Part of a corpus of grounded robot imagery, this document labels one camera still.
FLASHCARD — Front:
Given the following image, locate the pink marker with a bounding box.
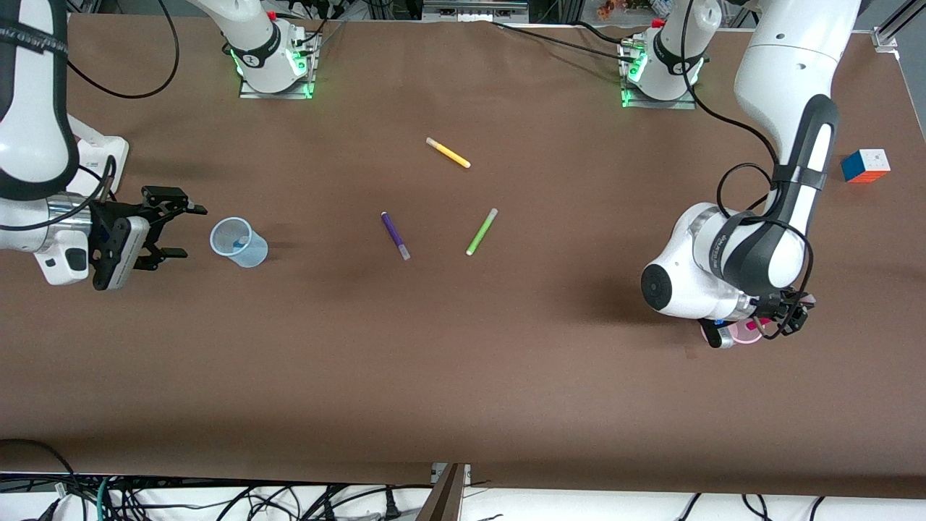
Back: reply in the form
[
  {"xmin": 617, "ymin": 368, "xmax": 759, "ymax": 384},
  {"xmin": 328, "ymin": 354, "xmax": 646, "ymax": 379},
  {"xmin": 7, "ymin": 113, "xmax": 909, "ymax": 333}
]
[{"xmin": 747, "ymin": 292, "xmax": 818, "ymax": 335}]

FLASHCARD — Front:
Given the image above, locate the translucent pink plastic cup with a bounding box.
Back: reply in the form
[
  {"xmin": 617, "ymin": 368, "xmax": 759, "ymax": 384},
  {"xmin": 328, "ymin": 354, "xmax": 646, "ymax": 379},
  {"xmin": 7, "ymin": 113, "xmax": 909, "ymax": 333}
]
[{"xmin": 699, "ymin": 318, "xmax": 766, "ymax": 350}]

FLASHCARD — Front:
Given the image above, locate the translucent blue plastic cup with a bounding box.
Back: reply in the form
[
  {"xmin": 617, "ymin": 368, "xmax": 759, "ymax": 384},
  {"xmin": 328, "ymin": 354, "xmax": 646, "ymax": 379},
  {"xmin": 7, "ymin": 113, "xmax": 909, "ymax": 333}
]
[{"xmin": 209, "ymin": 217, "xmax": 269, "ymax": 269}]

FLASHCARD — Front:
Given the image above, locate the colourful puzzle cube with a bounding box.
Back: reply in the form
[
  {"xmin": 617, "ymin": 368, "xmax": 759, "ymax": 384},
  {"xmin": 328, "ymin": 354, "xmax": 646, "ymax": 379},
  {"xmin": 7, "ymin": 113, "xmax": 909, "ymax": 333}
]
[{"xmin": 841, "ymin": 148, "xmax": 892, "ymax": 184}]

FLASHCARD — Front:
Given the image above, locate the purple marker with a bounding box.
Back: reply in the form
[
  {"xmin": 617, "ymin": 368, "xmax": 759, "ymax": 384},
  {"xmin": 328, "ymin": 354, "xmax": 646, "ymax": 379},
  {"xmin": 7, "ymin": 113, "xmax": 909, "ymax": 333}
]
[{"xmin": 381, "ymin": 211, "xmax": 412, "ymax": 261}]

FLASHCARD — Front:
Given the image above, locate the yellow marker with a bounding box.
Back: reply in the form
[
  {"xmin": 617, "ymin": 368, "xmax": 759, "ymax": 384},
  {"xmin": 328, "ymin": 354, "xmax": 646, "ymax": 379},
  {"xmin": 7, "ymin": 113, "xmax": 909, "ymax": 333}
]
[{"xmin": 425, "ymin": 137, "xmax": 472, "ymax": 169}]

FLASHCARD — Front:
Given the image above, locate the green marker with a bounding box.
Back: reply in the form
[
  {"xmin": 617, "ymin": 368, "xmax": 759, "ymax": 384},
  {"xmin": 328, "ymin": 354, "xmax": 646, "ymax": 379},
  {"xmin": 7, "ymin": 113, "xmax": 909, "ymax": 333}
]
[{"xmin": 465, "ymin": 208, "xmax": 499, "ymax": 257}]

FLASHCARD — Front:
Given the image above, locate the brown table cover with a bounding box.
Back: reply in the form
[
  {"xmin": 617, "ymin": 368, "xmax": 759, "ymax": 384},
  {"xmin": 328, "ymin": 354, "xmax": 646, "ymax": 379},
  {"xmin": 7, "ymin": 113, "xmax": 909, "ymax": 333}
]
[{"xmin": 0, "ymin": 13, "xmax": 926, "ymax": 500}]

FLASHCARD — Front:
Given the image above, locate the grey metal bar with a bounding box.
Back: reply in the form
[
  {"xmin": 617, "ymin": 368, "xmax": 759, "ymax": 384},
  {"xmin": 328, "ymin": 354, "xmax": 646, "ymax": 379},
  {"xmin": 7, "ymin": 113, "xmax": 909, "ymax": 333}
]
[{"xmin": 422, "ymin": 0, "xmax": 530, "ymax": 24}]

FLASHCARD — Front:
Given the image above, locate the brown wooden beam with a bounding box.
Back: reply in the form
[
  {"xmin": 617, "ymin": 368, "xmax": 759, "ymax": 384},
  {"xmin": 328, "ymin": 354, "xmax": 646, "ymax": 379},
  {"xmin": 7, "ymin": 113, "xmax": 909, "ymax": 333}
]
[{"xmin": 416, "ymin": 463, "xmax": 470, "ymax": 521}]

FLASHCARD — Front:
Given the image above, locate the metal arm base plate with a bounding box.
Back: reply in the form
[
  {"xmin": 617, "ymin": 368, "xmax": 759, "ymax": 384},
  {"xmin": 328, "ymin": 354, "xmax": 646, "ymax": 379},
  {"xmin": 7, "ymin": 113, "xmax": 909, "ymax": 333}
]
[
  {"xmin": 239, "ymin": 33, "xmax": 320, "ymax": 101},
  {"xmin": 619, "ymin": 36, "xmax": 699, "ymax": 111}
]

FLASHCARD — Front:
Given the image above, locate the thin black table cable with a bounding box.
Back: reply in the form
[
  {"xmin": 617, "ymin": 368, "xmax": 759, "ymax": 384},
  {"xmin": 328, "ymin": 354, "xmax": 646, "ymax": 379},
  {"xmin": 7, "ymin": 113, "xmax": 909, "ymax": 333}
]
[{"xmin": 492, "ymin": 20, "xmax": 630, "ymax": 60}]

